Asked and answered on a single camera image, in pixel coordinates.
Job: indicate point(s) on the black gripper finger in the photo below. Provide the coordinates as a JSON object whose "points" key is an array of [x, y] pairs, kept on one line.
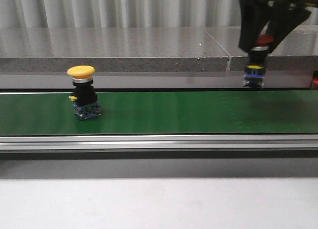
{"points": [[255, 14], [283, 20]]}

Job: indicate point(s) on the grey stone slab right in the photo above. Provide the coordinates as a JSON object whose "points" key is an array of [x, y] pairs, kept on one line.
{"points": [[297, 52]]}

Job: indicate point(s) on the grey stone slab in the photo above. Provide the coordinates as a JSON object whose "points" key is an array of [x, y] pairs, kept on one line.
{"points": [[297, 52], [110, 50]]}

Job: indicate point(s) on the green conveyor belt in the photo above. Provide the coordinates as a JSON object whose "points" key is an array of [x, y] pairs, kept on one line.
{"points": [[278, 111]]}

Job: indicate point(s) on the grey stone slab left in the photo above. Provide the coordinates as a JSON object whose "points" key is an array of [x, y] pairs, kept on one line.
{"points": [[110, 50]]}

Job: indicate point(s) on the white pleated curtain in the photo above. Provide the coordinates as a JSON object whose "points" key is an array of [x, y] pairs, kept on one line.
{"points": [[118, 13]]}

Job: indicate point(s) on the white panel under slab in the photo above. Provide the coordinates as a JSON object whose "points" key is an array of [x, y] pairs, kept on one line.
{"points": [[121, 82]]}

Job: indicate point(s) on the aluminium conveyor side rail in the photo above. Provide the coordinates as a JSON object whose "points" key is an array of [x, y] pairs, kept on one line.
{"points": [[158, 143]]}

